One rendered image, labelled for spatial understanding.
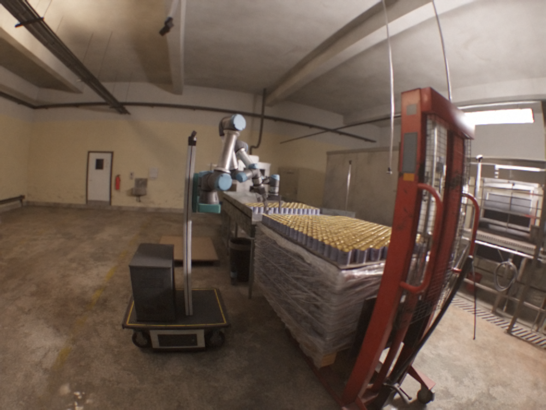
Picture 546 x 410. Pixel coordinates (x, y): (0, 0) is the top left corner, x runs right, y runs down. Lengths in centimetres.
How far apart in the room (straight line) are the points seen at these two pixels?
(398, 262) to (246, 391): 141
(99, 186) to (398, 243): 919
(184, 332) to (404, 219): 178
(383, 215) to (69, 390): 498
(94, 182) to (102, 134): 179
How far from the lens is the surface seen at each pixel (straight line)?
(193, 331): 205
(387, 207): 456
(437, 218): 106
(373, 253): 140
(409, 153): 118
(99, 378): 215
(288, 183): 920
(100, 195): 944
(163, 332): 206
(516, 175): 391
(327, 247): 135
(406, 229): 116
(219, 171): 154
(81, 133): 994
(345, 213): 340
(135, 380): 207
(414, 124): 119
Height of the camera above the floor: 155
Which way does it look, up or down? 7 degrees down
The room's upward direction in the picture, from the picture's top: 5 degrees clockwise
